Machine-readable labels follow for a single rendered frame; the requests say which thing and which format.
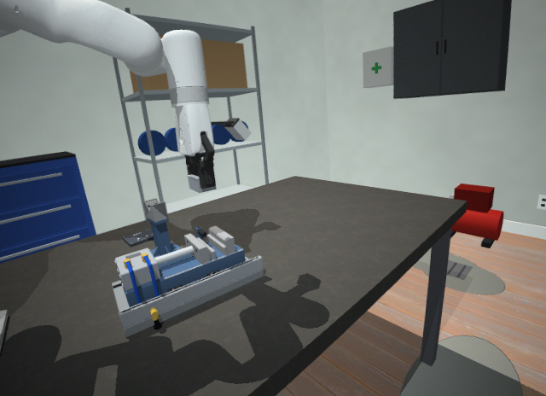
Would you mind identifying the white flat bar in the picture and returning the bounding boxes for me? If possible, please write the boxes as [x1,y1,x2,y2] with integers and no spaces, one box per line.
[197,237,217,259]

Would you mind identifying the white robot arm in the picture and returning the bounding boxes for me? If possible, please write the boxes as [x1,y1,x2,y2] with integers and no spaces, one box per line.
[0,0,209,104]

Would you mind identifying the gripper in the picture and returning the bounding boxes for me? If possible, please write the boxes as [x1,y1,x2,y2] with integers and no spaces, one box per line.
[171,102,216,189]

